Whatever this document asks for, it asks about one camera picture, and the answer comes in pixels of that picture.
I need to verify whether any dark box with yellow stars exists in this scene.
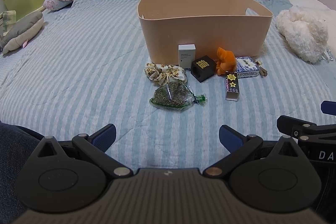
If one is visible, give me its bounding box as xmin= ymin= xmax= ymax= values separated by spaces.
xmin=225 ymin=72 xmax=240 ymax=101

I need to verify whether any orange plush toy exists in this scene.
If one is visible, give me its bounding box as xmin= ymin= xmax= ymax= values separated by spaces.
xmin=216 ymin=47 xmax=236 ymax=76

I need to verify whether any green dried herb sachet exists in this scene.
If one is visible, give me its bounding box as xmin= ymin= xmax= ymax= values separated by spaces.
xmin=149 ymin=81 xmax=207 ymax=111

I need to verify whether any small white box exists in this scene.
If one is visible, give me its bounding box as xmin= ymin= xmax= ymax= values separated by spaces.
xmin=178 ymin=44 xmax=196 ymax=69

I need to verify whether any small wooden brown piece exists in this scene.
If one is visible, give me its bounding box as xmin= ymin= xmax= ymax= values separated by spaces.
xmin=256 ymin=60 xmax=268 ymax=77

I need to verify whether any blue jeans leg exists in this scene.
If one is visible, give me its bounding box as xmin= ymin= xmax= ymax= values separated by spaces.
xmin=0 ymin=123 xmax=43 ymax=223

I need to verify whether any blue white patterned box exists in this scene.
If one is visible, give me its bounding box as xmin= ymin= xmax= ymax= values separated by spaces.
xmin=236 ymin=57 xmax=260 ymax=79

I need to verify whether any white fluffy plush toy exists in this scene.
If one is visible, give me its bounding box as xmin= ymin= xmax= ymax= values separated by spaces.
xmin=276 ymin=6 xmax=329 ymax=64

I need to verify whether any black cube with yellow print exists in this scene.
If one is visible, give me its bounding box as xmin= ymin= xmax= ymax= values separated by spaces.
xmin=191 ymin=56 xmax=216 ymax=83

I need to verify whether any blue striped bed cover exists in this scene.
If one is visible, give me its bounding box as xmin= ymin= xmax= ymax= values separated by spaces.
xmin=1 ymin=0 xmax=335 ymax=169

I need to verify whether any beige plastic storage bin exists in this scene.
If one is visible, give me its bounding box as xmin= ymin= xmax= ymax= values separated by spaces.
xmin=137 ymin=0 xmax=273 ymax=64

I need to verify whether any grey plush toy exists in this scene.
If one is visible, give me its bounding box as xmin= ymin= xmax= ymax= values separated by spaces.
xmin=1 ymin=11 xmax=44 ymax=55

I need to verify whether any floral pillow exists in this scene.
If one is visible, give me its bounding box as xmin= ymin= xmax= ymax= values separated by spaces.
xmin=43 ymin=0 xmax=72 ymax=11

